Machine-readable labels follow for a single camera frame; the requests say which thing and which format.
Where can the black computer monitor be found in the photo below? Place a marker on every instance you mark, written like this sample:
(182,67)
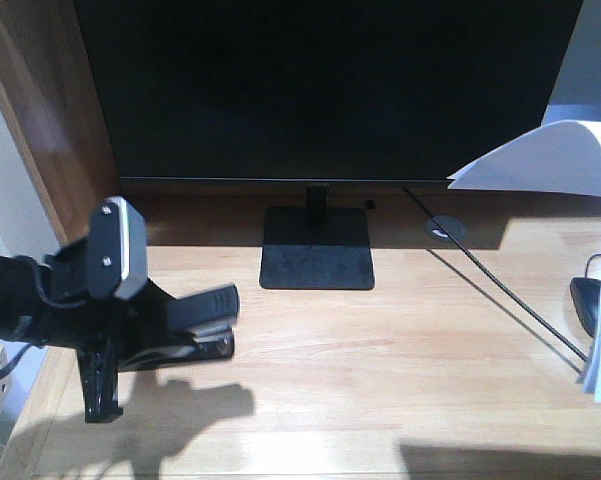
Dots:
(318,93)

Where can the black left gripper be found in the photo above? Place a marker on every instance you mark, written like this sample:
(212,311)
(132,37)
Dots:
(82,311)

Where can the black computer mouse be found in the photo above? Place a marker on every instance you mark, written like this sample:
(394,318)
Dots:
(585,294)

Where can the wooden desk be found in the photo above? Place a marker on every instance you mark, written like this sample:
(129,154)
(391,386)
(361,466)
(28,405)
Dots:
(433,374)

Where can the white paper sheets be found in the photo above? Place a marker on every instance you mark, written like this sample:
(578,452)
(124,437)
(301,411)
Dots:
(560,157)

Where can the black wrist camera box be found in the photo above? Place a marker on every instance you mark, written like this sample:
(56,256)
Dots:
(116,256)

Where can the black stapler with orange label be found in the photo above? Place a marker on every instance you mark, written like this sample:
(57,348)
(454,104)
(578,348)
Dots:
(190,325)

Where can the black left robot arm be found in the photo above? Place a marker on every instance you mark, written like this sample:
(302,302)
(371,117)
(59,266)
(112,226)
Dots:
(20,304)

